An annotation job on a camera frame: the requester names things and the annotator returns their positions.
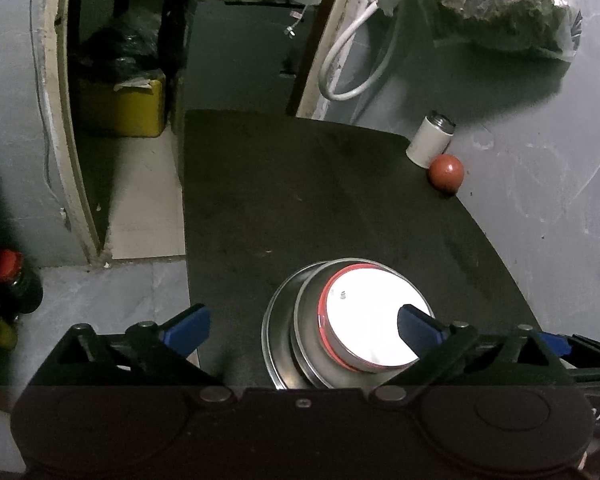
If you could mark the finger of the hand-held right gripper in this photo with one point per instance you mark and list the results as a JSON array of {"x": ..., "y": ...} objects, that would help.
[
  {"x": 592, "y": 371},
  {"x": 555, "y": 345}
]

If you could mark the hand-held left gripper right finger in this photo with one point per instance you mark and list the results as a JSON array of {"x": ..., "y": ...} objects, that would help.
[{"x": 420, "y": 332}]

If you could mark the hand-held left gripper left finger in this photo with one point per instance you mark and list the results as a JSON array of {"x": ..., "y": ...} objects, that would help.
[{"x": 190, "y": 332}]

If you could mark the white ceramic bowl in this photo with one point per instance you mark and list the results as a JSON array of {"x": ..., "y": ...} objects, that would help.
[{"x": 365, "y": 320}]

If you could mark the steel bowl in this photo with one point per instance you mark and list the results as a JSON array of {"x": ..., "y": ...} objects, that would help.
[{"x": 305, "y": 345}]

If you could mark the red ball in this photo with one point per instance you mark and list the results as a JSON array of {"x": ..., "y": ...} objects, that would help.
[{"x": 446, "y": 172}]

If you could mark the dark bottle with red cap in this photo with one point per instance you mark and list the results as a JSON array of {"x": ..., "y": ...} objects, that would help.
[{"x": 17, "y": 280}]

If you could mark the white canister with metal lid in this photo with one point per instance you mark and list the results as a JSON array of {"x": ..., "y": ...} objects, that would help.
[{"x": 427, "y": 142}]

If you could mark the yellow plastic container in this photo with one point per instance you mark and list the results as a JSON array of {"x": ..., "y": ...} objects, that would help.
[{"x": 125, "y": 112}]

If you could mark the dark metal cabinet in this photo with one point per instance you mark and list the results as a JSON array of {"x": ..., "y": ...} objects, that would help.
[{"x": 240, "y": 55}]

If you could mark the black plastic bag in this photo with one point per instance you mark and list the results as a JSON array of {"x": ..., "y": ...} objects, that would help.
[{"x": 120, "y": 45}]

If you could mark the clear plastic bag of greens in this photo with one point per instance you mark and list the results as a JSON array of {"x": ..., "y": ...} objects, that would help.
[{"x": 505, "y": 5}]

